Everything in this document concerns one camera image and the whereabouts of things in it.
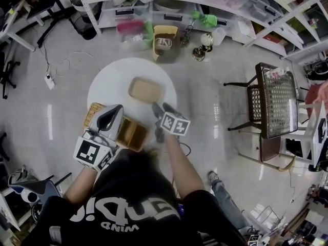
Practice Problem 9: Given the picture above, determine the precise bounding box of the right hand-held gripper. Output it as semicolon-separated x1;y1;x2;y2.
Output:
151;101;192;144

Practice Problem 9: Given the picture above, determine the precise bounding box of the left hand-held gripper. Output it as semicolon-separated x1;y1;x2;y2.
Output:
73;128;119;172

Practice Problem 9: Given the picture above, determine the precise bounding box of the silver grey shoe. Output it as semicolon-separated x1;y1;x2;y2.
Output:
88;104;125;141

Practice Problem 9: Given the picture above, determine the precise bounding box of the person's right forearm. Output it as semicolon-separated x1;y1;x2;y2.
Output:
163;132;206;200

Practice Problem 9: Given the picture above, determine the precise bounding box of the person's left forearm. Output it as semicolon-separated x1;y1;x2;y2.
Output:
63;161;99;205

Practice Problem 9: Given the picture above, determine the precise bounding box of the tan rectangular tray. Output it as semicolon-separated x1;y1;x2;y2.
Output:
128;76;165;105

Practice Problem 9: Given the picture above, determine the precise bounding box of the woven wicker basket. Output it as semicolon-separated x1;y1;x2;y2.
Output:
83;102;106;131

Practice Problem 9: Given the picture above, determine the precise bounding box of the brown wooden box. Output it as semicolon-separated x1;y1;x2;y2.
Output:
116;116;150;153

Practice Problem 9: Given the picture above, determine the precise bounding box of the white round table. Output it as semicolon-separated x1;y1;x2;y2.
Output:
87;57;178;144

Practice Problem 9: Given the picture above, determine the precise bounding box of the blue grey chair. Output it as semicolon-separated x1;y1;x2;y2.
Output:
7;172;73;209

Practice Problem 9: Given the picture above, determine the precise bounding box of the person's black printed shirt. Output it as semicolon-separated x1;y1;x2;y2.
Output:
22;149;247;246

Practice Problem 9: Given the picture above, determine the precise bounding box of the yellow cardboard box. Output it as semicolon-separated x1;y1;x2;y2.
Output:
152;25;181;63

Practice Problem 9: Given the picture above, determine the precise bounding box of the white power strip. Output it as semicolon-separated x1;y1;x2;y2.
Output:
44;73;56;90

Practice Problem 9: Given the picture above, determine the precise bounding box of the small white globe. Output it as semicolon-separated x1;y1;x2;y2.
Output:
200;32;214;52

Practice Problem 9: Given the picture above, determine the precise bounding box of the person's grey sneaker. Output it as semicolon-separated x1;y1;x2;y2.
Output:
207;170;220;185

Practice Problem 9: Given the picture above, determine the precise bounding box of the pink storage box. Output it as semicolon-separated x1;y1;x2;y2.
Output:
116;20;146;37

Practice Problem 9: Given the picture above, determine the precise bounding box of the translucent plastic cup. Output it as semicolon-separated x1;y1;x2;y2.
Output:
212;27;227;46

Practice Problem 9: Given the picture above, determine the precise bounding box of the green cloth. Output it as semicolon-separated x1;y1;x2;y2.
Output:
190;10;218;28

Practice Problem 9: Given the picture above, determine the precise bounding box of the black office chair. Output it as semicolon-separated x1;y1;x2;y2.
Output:
0;50;22;100

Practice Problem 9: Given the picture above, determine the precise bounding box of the person's jeans leg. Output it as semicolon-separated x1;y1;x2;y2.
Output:
211;179;251;232

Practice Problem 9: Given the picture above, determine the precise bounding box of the black mesh bin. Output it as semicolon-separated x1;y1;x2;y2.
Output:
68;8;98;41

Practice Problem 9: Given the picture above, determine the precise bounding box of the brown seat chair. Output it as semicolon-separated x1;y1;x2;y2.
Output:
238;133;297;173

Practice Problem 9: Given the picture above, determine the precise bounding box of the white metal shelving unit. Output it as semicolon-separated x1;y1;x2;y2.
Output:
73;0;328;61

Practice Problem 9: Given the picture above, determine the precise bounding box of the white desk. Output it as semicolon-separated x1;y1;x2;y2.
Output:
0;0;45;52

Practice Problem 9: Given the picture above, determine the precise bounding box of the pink cloth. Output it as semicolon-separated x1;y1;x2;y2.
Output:
304;80;328;114

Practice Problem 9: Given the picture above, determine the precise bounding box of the black wire ornament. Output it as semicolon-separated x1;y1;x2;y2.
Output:
179;24;196;47

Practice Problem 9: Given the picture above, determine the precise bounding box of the white cable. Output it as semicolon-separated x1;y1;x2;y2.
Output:
54;51;101;78

